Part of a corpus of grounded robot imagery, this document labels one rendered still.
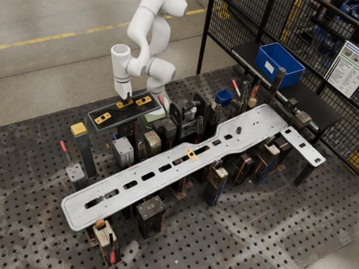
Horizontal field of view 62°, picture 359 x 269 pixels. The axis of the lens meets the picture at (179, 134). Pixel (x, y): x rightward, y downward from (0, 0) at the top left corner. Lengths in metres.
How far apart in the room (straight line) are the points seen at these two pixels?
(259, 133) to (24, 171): 1.45
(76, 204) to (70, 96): 2.02
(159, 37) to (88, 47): 2.38
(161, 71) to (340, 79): 1.09
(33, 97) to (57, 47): 0.86
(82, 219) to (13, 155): 0.84
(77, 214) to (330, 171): 1.65
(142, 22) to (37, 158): 1.14
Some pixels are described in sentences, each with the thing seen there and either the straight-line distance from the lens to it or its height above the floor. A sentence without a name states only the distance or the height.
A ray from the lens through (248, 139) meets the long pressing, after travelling 1.82.
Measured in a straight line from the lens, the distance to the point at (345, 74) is 2.09.
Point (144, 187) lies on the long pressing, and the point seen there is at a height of 1.00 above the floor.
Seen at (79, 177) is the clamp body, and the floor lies 1.06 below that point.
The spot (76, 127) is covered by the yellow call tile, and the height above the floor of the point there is 1.16.
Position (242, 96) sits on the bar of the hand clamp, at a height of 1.13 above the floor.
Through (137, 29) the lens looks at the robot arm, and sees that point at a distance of 1.43.
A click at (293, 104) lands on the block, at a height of 1.08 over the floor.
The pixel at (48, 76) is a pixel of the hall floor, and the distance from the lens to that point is 3.71.
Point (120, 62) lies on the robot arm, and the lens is 1.37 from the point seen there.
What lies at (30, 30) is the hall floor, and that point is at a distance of 4.47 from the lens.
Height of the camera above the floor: 2.38
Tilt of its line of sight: 52 degrees down
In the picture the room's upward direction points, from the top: 8 degrees clockwise
